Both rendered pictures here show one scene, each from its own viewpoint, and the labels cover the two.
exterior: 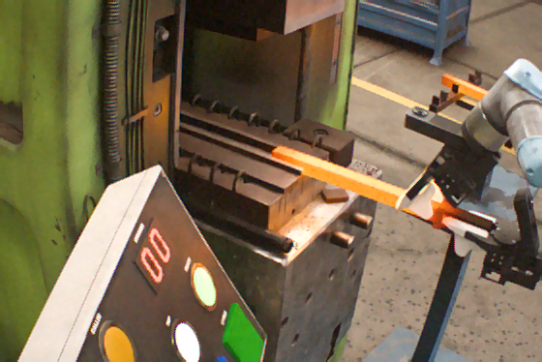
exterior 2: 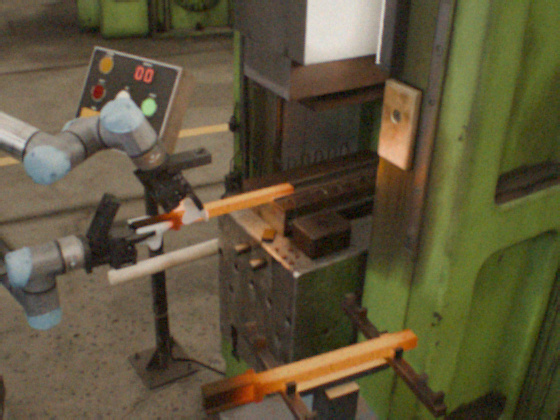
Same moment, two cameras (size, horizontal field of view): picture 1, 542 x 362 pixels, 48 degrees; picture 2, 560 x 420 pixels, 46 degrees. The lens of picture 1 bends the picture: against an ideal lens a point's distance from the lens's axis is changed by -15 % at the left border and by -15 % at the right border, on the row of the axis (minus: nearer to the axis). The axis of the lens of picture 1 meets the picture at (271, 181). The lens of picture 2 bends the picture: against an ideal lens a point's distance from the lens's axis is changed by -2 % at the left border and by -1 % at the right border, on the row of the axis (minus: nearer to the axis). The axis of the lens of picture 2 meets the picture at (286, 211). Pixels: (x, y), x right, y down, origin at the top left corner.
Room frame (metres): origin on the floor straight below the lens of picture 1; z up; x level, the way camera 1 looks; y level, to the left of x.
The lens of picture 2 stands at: (1.75, -1.36, 1.81)
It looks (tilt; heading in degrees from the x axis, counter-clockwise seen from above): 30 degrees down; 116
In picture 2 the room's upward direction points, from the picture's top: 3 degrees clockwise
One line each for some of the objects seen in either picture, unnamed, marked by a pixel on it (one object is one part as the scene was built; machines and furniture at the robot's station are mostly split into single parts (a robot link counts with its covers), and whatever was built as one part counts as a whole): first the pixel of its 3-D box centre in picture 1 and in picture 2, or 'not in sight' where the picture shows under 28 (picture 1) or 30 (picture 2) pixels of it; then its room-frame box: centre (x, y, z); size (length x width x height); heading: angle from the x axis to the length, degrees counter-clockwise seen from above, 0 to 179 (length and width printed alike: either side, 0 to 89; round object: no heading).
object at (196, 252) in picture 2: not in sight; (177, 258); (0.70, 0.04, 0.62); 0.44 x 0.05 x 0.05; 61
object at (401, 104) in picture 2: not in sight; (398, 124); (1.38, -0.09, 1.27); 0.09 x 0.02 x 0.17; 151
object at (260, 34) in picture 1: (199, 6); (356, 86); (1.18, 0.16, 1.24); 0.30 x 0.07 x 0.06; 61
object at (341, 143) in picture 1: (317, 147); (322, 234); (1.22, -0.09, 0.95); 0.12 x 0.08 x 0.06; 61
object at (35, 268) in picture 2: not in sight; (35, 265); (0.78, -0.56, 0.98); 0.11 x 0.08 x 0.09; 61
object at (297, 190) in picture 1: (200, 153); (329, 185); (1.14, 0.13, 0.96); 0.42 x 0.20 x 0.09; 61
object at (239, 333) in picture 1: (240, 343); not in sight; (0.60, 0.02, 1.01); 0.07 x 0.05 x 0.07; 176
